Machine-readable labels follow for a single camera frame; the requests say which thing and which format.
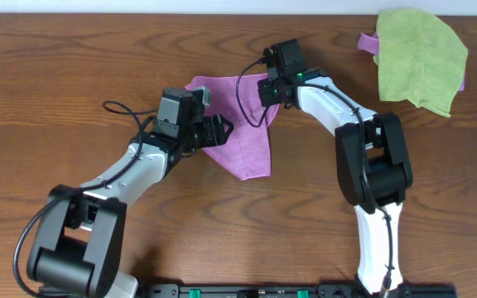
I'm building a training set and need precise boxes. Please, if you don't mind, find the purple microfiber cloth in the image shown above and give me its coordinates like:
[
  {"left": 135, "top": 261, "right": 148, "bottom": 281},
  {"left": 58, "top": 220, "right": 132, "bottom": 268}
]
[{"left": 185, "top": 74, "right": 279, "bottom": 180}]

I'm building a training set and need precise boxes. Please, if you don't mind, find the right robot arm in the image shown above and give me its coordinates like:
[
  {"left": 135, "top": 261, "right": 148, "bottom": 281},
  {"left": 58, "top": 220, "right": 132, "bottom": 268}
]
[{"left": 258, "top": 39, "right": 412, "bottom": 297}]

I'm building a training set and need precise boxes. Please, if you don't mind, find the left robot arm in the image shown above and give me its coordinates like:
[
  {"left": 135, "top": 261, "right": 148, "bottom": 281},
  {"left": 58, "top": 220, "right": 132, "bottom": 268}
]
[{"left": 26, "top": 86, "right": 234, "bottom": 297}]

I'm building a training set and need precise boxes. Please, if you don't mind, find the green microfiber cloth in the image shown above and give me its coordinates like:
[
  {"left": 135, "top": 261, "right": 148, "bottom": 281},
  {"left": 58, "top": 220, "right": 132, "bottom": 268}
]
[{"left": 374, "top": 9, "right": 468, "bottom": 118}]

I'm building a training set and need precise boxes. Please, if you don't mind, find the right black cable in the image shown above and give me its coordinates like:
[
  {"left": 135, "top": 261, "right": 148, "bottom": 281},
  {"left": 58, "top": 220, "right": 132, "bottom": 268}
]
[{"left": 234, "top": 58, "right": 396, "bottom": 298}]

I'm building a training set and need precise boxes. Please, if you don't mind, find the black cable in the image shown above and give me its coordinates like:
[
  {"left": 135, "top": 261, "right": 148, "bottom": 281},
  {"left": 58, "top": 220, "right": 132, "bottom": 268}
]
[
  {"left": 234, "top": 58, "right": 396, "bottom": 298},
  {"left": 12, "top": 100, "right": 159, "bottom": 297}
]

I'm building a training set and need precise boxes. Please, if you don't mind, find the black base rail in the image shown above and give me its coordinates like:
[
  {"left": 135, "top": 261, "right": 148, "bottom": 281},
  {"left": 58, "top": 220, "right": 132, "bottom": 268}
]
[{"left": 37, "top": 282, "right": 458, "bottom": 298}]

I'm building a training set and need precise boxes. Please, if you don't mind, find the left black cable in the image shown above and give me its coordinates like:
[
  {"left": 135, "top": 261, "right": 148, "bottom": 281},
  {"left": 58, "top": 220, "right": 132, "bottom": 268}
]
[{"left": 12, "top": 100, "right": 159, "bottom": 297}]

